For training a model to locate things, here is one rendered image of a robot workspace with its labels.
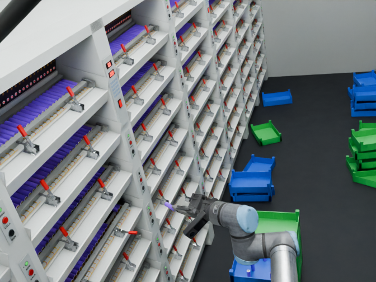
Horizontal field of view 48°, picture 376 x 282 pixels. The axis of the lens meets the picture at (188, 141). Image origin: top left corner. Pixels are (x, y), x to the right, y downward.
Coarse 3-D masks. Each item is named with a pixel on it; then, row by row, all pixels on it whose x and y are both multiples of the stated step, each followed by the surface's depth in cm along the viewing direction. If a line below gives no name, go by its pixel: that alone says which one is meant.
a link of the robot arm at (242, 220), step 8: (224, 208) 153; (232, 208) 151; (240, 208) 149; (248, 208) 149; (224, 216) 152; (232, 216) 149; (240, 216) 147; (248, 216) 148; (256, 216) 151; (224, 224) 153; (232, 224) 150; (240, 224) 147; (248, 224) 147; (256, 224) 151; (232, 232) 151; (240, 232) 149; (248, 232) 148
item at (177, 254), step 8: (184, 224) 254; (176, 240) 243; (184, 240) 244; (176, 248) 231; (184, 248) 239; (168, 256) 231; (176, 256) 232; (184, 256) 237; (176, 264) 230; (176, 272) 225
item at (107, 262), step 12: (120, 204) 185; (132, 204) 186; (132, 216) 181; (108, 228) 173; (120, 228) 174; (132, 228) 178; (120, 240) 169; (108, 252) 163; (108, 264) 159; (96, 276) 154
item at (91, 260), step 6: (126, 204) 183; (120, 210) 179; (120, 216) 176; (126, 216) 179; (114, 222) 173; (114, 228) 172; (108, 234) 167; (102, 240) 165; (102, 246) 163; (108, 246) 164; (96, 252) 159; (90, 258) 157; (96, 258) 159; (90, 264) 155; (96, 264) 157; (84, 270) 152; (78, 276) 150; (84, 276) 152
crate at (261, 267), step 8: (240, 264) 222; (256, 264) 220; (264, 264) 219; (232, 272) 209; (240, 272) 217; (256, 272) 216; (264, 272) 215; (232, 280) 212; (240, 280) 210; (248, 280) 208; (256, 280) 207; (264, 280) 205
